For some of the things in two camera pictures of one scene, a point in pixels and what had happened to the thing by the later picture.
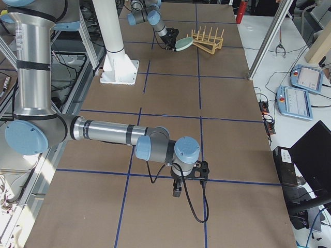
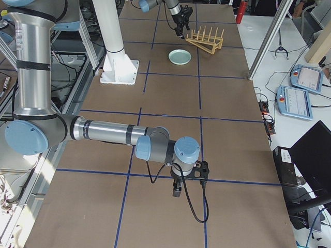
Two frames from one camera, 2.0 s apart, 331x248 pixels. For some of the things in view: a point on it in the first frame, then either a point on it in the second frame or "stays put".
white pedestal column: x=119 y=67 stays put
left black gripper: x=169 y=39 to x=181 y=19
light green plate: x=183 y=43 to x=180 y=57
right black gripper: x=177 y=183 stays put
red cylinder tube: x=241 y=12 stays put
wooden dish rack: x=208 y=42 stays put
